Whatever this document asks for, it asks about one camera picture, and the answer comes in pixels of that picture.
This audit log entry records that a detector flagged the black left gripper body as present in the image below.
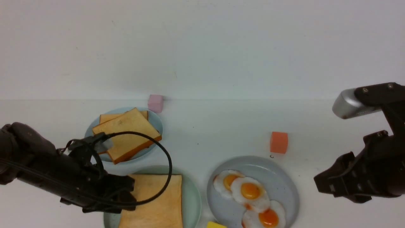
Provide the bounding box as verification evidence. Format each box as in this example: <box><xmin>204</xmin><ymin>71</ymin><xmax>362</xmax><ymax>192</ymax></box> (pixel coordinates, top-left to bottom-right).
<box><xmin>60</xmin><ymin>174</ymin><xmax>137</xmax><ymax>213</ymax></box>

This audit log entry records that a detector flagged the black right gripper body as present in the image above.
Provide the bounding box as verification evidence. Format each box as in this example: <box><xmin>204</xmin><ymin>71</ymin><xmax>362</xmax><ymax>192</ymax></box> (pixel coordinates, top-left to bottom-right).
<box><xmin>314</xmin><ymin>131</ymin><xmax>405</xmax><ymax>204</ymax></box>

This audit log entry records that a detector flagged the toast slice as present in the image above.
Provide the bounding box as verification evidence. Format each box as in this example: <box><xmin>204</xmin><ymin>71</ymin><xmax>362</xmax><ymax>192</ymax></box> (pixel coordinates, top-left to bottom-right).
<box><xmin>92</xmin><ymin>108</ymin><xmax>163</xmax><ymax>165</ymax></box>
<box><xmin>99</xmin><ymin>110</ymin><xmax>149</xmax><ymax>124</ymax></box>
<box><xmin>118</xmin><ymin>174</ymin><xmax>183</xmax><ymax>228</ymax></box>

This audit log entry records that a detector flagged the fried egg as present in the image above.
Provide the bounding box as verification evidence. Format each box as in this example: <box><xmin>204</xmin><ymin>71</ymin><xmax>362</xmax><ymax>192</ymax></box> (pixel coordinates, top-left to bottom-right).
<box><xmin>241</xmin><ymin>200</ymin><xmax>286</xmax><ymax>228</ymax></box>
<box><xmin>213</xmin><ymin>170</ymin><xmax>245</xmax><ymax>200</ymax></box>
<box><xmin>230</xmin><ymin>177</ymin><xmax>270</xmax><ymax>213</ymax></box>

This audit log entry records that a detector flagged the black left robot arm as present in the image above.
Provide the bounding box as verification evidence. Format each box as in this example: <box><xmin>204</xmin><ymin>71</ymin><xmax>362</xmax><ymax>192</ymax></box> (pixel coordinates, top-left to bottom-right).
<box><xmin>1</xmin><ymin>122</ymin><xmax>137</xmax><ymax>214</ymax></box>

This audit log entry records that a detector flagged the pale blue bread plate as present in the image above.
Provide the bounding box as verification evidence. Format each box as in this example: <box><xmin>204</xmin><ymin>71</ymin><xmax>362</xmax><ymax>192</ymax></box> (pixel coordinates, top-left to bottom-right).
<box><xmin>85</xmin><ymin>107</ymin><xmax>164</xmax><ymax>165</ymax></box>

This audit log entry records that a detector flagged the mint green plate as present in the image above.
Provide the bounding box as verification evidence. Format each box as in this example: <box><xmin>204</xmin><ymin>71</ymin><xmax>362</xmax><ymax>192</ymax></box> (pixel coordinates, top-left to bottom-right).
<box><xmin>103</xmin><ymin>165</ymin><xmax>202</xmax><ymax>228</ymax></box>

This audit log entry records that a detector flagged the grey egg plate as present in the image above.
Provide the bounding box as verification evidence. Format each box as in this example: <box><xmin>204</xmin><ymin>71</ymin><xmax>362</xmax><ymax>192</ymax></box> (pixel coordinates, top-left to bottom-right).
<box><xmin>206</xmin><ymin>156</ymin><xmax>300</xmax><ymax>228</ymax></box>

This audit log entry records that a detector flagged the orange foam cube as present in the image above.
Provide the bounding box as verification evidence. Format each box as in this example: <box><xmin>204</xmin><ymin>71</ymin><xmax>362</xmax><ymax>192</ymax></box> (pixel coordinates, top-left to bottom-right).
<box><xmin>270</xmin><ymin>131</ymin><xmax>289</xmax><ymax>154</ymax></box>

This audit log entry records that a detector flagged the pink foam cube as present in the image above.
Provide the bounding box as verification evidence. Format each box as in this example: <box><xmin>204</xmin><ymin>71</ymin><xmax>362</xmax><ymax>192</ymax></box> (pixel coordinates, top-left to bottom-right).
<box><xmin>147</xmin><ymin>95</ymin><xmax>164</xmax><ymax>113</ymax></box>

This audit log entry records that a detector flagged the yellow foam block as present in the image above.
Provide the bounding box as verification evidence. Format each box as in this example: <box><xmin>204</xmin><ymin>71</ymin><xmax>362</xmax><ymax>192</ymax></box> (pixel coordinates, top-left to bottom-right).
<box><xmin>206</xmin><ymin>221</ymin><xmax>227</xmax><ymax>228</ymax></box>

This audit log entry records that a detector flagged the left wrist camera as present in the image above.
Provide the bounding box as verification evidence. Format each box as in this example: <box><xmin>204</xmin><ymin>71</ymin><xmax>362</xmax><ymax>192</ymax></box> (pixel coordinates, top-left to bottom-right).
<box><xmin>67</xmin><ymin>132</ymin><xmax>113</xmax><ymax>156</ymax></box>

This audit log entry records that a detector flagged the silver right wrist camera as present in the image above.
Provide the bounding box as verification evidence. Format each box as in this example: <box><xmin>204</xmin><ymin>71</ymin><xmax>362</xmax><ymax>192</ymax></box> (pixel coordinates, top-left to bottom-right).
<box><xmin>332</xmin><ymin>82</ymin><xmax>405</xmax><ymax>120</ymax></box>

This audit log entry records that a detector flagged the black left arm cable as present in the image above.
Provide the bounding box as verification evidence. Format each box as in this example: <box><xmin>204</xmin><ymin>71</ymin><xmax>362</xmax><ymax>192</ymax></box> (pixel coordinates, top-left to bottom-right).
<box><xmin>57</xmin><ymin>131</ymin><xmax>173</xmax><ymax>206</ymax></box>

